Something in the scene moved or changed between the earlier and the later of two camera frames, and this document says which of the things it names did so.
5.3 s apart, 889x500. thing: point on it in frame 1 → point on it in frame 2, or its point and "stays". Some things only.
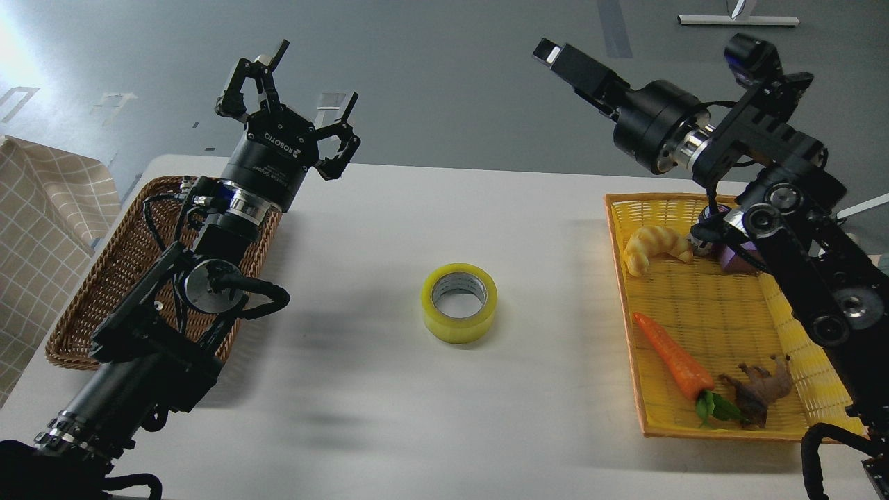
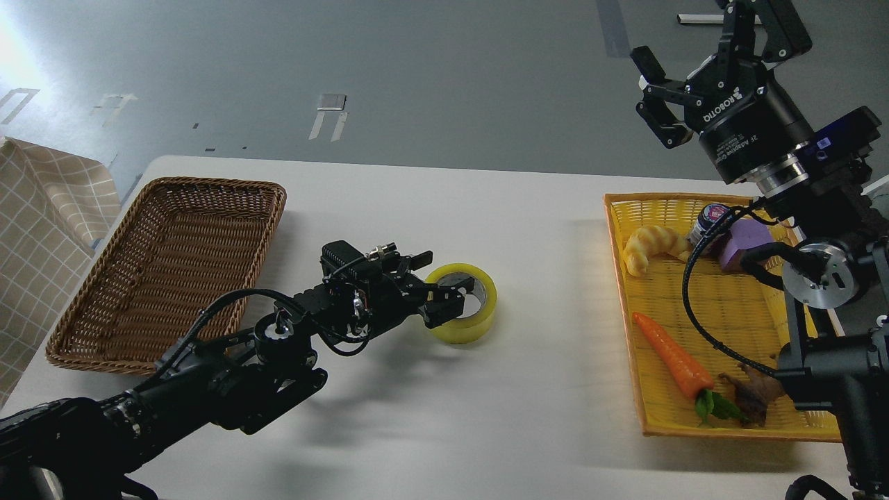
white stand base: x=746 y=20 stays
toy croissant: x=649 y=240 stays
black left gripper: x=271 y=163 → x=394 y=293
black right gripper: x=650 y=116 → x=743 y=121
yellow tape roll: x=459 y=303 stays
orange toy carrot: x=710 y=403 stays
